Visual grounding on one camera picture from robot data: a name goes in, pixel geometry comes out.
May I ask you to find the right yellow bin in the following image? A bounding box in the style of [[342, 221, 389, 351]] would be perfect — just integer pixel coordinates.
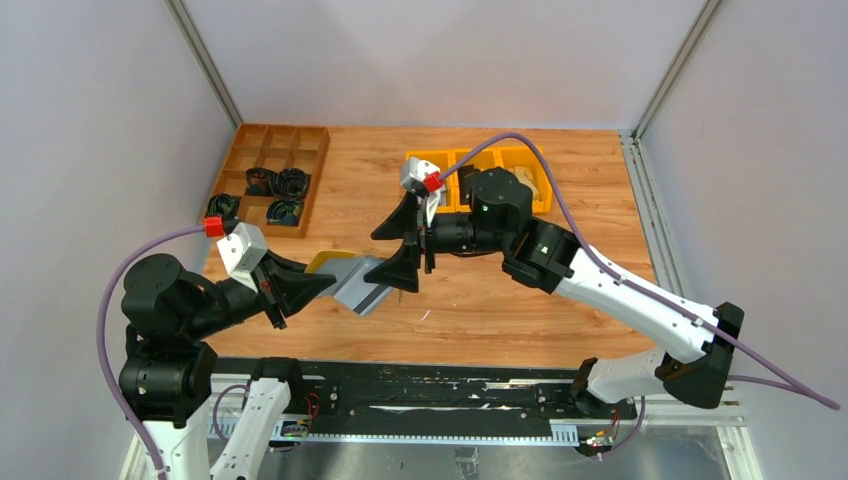
[[496, 146, 553, 215]]

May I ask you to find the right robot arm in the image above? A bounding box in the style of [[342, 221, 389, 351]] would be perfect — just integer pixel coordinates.
[[364, 167, 744, 418]]

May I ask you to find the rolled dark blue tie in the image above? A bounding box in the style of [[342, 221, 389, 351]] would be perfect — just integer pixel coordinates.
[[265, 199, 304, 227]]

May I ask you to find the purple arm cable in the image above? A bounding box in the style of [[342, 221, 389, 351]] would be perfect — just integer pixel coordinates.
[[95, 225, 213, 480], [437, 132, 841, 458]]

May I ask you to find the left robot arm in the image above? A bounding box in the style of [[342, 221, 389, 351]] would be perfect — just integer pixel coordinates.
[[117, 253, 336, 479]]

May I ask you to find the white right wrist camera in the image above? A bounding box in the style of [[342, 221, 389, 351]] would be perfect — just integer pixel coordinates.
[[400, 156, 446, 223]]

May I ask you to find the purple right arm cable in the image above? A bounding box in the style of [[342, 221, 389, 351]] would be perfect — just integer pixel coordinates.
[[437, 132, 841, 458]]

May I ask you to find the yellow leather card holder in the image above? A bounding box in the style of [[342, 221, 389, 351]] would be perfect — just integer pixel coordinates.
[[305, 251, 395, 316]]

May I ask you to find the tan card holder in bin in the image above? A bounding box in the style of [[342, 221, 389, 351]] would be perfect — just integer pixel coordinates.
[[512, 165, 539, 199]]

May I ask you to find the black card holder in bin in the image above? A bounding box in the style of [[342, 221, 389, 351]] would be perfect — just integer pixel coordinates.
[[456, 164, 480, 189]]

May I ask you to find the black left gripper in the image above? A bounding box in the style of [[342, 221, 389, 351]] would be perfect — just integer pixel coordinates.
[[185, 243, 337, 334]]

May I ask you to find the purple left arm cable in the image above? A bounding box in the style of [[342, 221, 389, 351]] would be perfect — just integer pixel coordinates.
[[95, 225, 213, 480]]

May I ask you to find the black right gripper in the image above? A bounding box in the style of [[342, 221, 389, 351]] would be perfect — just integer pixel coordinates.
[[364, 190, 511, 293]]

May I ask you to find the wooden compartment tray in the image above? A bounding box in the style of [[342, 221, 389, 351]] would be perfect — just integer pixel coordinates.
[[200, 123, 330, 238]]

